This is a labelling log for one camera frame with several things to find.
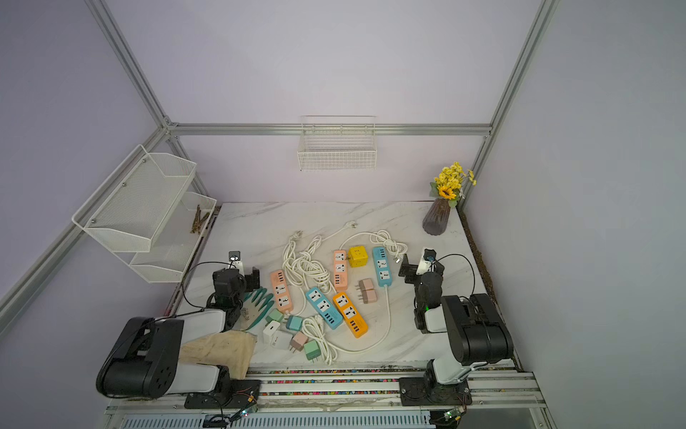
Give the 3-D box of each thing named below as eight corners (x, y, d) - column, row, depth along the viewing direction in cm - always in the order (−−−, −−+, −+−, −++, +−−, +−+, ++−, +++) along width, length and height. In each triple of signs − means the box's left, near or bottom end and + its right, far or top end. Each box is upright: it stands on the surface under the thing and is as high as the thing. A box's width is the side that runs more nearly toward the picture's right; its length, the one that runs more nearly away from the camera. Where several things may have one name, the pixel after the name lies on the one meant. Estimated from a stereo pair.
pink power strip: (332, 290, 95) (332, 288, 93) (334, 252, 106) (334, 249, 104) (346, 290, 95) (346, 288, 93) (347, 252, 106) (347, 249, 104)
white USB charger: (264, 343, 84) (260, 337, 79) (273, 325, 87) (269, 319, 83) (274, 346, 83) (270, 340, 79) (282, 328, 87) (278, 321, 82)
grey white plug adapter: (274, 350, 82) (270, 345, 79) (276, 336, 85) (273, 331, 81) (290, 350, 82) (288, 345, 79) (292, 336, 85) (290, 331, 81)
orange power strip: (356, 340, 84) (356, 338, 82) (332, 300, 93) (331, 296, 91) (370, 332, 86) (370, 329, 84) (345, 292, 95) (345, 289, 93)
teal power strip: (377, 286, 97) (378, 283, 95) (372, 250, 107) (373, 247, 105) (391, 286, 97) (392, 282, 95) (385, 250, 107) (386, 246, 105)
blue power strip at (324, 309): (301, 297, 93) (300, 294, 92) (313, 287, 96) (312, 284, 94) (333, 332, 86) (333, 330, 84) (345, 320, 88) (345, 318, 87)
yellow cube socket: (350, 269, 101) (350, 261, 97) (346, 255, 105) (346, 247, 101) (368, 265, 102) (368, 258, 98) (363, 252, 106) (364, 244, 102)
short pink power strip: (278, 314, 90) (277, 312, 88) (271, 275, 99) (269, 271, 98) (293, 310, 91) (291, 307, 89) (284, 271, 100) (282, 267, 99)
